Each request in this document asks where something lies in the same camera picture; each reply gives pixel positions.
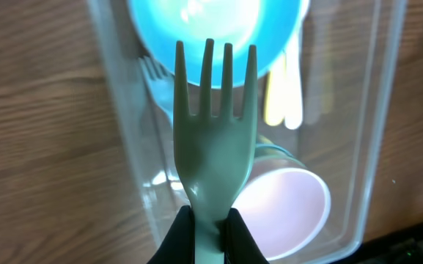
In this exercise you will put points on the white cup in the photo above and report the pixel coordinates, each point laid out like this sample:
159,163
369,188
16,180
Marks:
284,206

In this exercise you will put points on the white spoon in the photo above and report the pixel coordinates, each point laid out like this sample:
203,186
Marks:
294,113

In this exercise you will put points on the green cup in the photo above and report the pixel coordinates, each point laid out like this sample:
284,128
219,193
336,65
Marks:
273,150

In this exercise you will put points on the clear plastic container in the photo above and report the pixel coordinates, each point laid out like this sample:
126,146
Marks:
342,147

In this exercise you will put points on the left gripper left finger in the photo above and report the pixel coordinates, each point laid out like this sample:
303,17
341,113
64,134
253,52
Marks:
178,245

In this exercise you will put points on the blue bowl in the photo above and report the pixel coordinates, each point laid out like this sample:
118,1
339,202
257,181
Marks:
267,24

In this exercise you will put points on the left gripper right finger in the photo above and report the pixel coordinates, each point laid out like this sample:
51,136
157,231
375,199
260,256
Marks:
237,242

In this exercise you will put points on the yellow fork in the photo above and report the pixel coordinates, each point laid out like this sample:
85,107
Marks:
273,112

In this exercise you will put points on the light blue fork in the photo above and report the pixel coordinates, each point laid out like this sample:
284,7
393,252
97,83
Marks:
319,87
160,84
213,155

